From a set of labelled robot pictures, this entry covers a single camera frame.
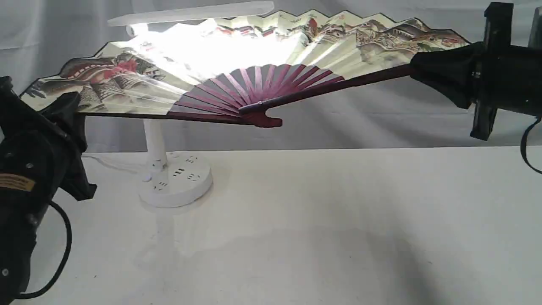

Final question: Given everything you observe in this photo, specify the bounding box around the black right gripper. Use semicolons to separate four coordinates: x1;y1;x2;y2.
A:
409;2;541;141

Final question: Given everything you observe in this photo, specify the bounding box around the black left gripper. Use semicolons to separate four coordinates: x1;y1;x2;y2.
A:
1;76;97;305

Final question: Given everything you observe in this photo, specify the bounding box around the painted paper folding fan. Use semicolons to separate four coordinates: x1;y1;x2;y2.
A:
21;10;469;128

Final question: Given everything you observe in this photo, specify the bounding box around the white desk lamp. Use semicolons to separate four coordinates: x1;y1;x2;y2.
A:
107;0;275;208

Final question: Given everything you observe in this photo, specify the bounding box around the grey backdrop curtain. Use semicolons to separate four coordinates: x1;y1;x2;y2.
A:
0;0;533;151

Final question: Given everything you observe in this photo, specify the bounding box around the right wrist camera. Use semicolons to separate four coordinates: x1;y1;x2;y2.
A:
528;6;542;50

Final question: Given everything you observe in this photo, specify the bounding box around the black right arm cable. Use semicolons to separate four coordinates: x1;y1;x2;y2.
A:
520;116;542;175

